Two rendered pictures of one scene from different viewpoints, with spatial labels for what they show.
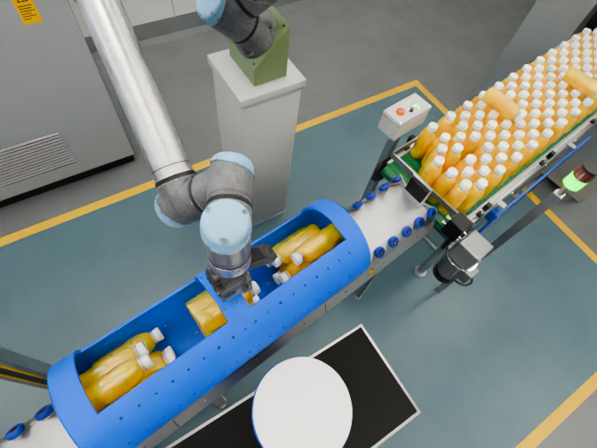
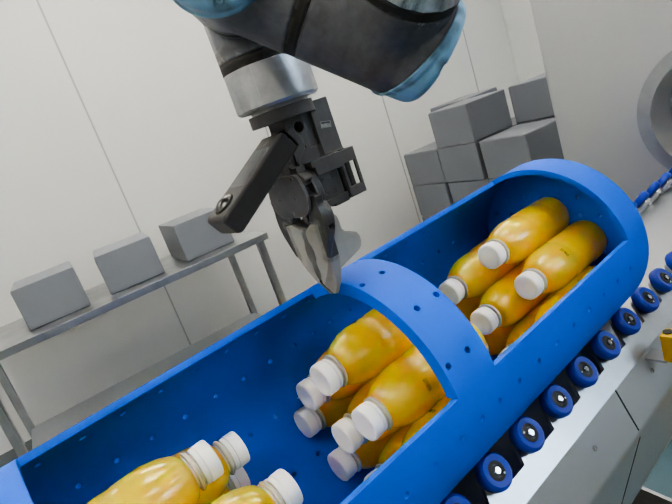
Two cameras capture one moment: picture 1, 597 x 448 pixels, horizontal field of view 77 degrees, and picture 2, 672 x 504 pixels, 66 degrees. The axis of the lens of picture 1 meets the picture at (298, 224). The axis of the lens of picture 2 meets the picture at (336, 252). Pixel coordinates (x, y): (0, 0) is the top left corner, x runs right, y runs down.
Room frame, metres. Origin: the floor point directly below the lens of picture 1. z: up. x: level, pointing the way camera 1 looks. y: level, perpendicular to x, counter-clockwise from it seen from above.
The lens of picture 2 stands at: (0.87, 0.27, 1.41)
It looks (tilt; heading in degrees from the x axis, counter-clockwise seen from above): 14 degrees down; 193
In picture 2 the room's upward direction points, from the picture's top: 19 degrees counter-clockwise
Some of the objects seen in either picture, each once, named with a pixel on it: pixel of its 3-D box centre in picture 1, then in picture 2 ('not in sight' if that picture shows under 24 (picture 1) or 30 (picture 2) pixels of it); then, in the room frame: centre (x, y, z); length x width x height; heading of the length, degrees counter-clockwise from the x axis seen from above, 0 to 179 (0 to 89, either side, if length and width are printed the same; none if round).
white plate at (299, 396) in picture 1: (303, 409); not in sight; (0.08, -0.12, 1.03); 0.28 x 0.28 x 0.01
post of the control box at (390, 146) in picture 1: (370, 188); not in sight; (1.29, -0.36, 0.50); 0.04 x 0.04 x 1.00; 48
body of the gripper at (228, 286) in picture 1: (228, 272); (304, 160); (0.30, 0.13, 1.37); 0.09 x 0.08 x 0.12; 138
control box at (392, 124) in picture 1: (404, 116); not in sight; (1.29, -0.36, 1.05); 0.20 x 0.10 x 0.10; 138
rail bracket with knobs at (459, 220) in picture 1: (455, 227); not in sight; (0.85, -0.62, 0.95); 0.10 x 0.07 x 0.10; 48
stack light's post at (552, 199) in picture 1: (483, 253); not in sight; (0.99, -0.96, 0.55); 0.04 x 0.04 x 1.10; 48
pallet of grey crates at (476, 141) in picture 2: not in sight; (503, 172); (-3.16, 0.72, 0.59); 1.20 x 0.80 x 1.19; 42
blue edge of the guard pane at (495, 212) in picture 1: (511, 199); not in sight; (1.25, -1.04, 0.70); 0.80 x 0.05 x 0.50; 138
